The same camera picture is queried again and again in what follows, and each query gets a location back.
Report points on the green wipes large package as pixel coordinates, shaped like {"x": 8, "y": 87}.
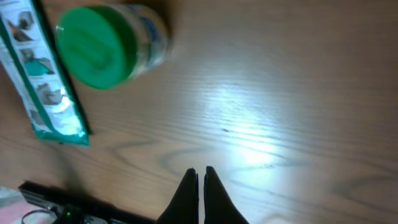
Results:
{"x": 31, "y": 61}

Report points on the green lid jar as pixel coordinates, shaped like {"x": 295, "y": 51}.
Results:
{"x": 103, "y": 46}

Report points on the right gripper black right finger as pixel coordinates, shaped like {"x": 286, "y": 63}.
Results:
{"x": 219, "y": 208}

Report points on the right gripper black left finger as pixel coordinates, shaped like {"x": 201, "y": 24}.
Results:
{"x": 183, "y": 207}

